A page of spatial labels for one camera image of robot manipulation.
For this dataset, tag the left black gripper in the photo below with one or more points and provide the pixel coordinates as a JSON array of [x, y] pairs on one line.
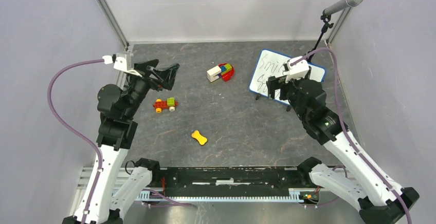
[[167, 74]]

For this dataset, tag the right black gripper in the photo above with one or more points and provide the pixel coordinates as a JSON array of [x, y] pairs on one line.
[[272, 81]]

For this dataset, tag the blue framed whiteboard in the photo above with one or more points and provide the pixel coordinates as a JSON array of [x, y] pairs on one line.
[[270, 63]]

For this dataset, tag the yellow bone shaped eraser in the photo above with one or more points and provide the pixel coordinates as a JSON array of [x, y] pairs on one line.
[[202, 140]]

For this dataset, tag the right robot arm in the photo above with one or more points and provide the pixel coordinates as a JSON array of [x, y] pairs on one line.
[[373, 194]]

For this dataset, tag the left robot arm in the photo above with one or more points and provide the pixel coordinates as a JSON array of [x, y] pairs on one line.
[[117, 107]]

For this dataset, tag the red toy block car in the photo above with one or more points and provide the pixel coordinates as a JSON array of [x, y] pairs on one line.
[[169, 103]]

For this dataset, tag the white red toy block stack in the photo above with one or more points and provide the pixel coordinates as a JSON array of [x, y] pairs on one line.
[[224, 71]]

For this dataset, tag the black microphone stand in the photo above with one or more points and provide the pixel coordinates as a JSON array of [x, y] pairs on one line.
[[326, 26]]

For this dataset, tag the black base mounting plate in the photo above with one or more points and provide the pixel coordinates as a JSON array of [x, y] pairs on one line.
[[230, 181]]

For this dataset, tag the grey microphone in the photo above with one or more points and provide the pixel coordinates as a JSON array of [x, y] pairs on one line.
[[341, 5]]

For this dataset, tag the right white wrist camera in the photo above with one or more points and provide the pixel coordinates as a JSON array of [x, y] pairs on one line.
[[297, 68]]

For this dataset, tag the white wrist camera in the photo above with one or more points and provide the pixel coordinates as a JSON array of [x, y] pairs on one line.
[[122, 62], [297, 68]]

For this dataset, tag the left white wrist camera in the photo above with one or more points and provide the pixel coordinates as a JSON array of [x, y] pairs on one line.
[[122, 62]]

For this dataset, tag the white cable duct rail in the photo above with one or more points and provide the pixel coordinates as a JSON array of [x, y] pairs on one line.
[[291, 197]]

